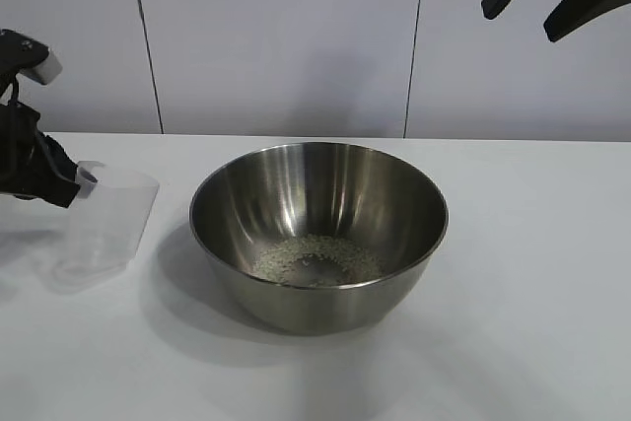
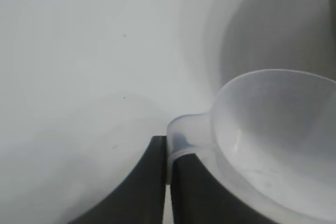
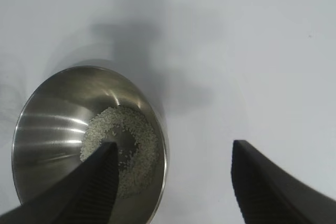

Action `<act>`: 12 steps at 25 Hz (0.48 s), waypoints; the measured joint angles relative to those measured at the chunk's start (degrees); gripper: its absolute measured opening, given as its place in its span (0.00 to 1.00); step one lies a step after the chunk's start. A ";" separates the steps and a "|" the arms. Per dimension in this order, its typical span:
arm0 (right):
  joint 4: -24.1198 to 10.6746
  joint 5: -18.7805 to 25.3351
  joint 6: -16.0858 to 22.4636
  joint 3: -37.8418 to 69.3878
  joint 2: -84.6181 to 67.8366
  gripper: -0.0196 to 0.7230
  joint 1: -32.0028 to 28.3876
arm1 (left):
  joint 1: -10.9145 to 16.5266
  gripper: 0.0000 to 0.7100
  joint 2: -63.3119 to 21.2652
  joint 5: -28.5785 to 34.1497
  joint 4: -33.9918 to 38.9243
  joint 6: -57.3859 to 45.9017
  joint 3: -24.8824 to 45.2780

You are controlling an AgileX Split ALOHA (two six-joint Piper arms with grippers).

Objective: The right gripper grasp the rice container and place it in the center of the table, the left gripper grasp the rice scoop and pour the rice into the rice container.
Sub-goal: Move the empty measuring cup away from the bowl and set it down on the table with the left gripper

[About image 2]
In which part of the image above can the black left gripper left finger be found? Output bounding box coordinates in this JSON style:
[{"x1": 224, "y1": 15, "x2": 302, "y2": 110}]
[{"x1": 69, "y1": 135, "x2": 167, "y2": 224}]

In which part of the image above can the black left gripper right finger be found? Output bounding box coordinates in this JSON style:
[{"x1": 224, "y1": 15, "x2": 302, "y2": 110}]
[{"x1": 170, "y1": 153, "x2": 263, "y2": 224}]

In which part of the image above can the translucent plastic measuring cup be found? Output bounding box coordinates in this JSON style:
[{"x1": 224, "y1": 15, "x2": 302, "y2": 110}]
[{"x1": 166, "y1": 69, "x2": 336, "y2": 224}]

